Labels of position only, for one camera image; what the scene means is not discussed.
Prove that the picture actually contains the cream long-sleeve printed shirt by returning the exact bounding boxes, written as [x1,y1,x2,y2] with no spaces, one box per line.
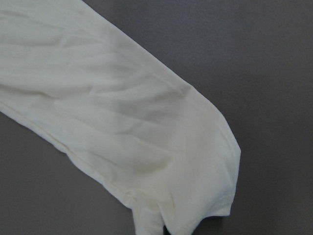
[0,0,241,235]

